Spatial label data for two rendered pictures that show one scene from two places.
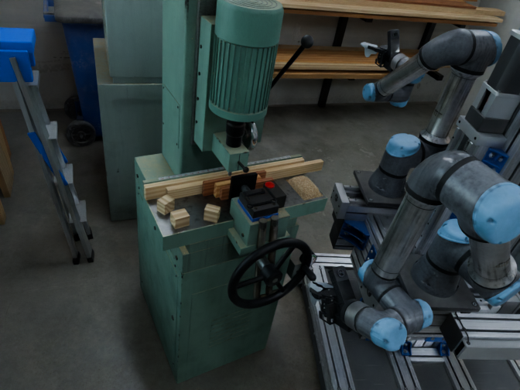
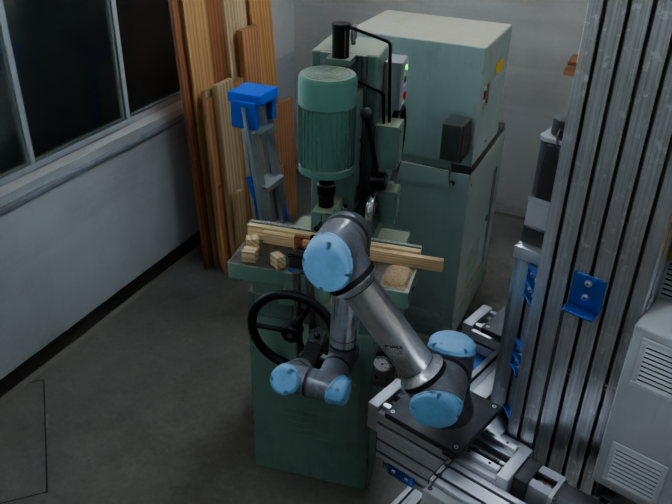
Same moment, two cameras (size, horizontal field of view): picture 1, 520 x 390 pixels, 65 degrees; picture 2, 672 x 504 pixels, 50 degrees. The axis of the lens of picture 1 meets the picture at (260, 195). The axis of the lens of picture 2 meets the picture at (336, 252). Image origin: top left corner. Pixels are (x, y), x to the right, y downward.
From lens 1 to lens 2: 1.56 m
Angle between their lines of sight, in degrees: 41
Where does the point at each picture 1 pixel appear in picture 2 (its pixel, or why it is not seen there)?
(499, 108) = (537, 216)
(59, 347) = (197, 383)
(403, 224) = not seen: hidden behind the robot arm
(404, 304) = (324, 369)
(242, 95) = (309, 153)
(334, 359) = not seen: outside the picture
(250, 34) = (307, 99)
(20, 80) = (245, 128)
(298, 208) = not seen: hidden behind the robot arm
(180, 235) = (242, 267)
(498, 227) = (309, 266)
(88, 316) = (238, 373)
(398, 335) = (284, 378)
